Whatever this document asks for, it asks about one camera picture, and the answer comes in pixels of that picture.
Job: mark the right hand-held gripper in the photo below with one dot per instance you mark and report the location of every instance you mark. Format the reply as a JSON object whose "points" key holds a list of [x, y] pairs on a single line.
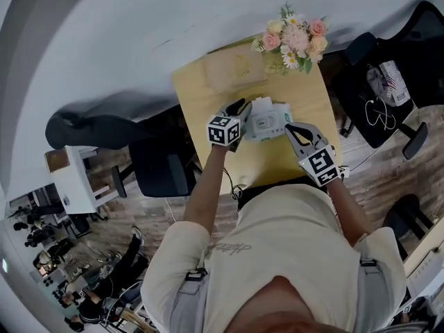
{"points": [[320, 165]]}

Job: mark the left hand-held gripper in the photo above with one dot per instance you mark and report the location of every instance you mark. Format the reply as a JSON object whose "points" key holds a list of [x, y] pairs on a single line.
{"points": [[222, 132]]}

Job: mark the white wet wipe pack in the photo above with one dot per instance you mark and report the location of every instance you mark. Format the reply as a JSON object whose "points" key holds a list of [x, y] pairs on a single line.
{"points": [[270, 127]]}

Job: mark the person's left forearm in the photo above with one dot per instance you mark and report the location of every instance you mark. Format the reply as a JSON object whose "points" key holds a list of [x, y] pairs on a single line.
{"points": [[204, 193]]}

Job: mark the person's right forearm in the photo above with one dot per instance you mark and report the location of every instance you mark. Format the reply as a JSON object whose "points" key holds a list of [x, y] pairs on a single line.
{"points": [[347, 213]]}

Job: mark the flat beige cardboard box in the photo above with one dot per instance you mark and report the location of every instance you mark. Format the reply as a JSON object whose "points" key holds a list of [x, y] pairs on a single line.
{"points": [[232, 71]]}

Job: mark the light wooden table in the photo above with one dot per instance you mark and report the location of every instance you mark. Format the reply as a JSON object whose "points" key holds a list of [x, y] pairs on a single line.
{"points": [[270, 161]]}

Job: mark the pink flower bouquet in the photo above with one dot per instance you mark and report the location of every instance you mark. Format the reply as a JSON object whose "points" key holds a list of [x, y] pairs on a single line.
{"points": [[295, 40]]}

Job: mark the grey cloth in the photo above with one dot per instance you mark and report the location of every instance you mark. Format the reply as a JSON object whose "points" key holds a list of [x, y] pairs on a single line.
{"points": [[376, 82]]}

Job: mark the black high-back office chair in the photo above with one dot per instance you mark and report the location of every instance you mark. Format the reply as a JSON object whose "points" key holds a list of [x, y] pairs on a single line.
{"points": [[156, 168]]}

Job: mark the person's cream t-shirt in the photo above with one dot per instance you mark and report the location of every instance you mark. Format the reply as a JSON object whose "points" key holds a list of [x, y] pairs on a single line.
{"points": [[277, 238]]}

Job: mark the white printed packet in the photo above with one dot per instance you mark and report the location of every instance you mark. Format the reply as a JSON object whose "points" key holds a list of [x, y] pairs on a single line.
{"points": [[395, 82]]}

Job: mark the black mesh office chair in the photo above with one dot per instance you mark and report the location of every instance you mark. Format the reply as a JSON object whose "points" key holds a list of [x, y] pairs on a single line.
{"points": [[423, 64]]}

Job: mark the white desk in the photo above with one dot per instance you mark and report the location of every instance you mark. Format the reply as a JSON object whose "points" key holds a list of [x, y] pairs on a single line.
{"points": [[76, 186]]}

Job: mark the brown book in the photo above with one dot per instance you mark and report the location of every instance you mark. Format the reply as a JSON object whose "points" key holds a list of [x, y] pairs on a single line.
{"points": [[57, 160]]}

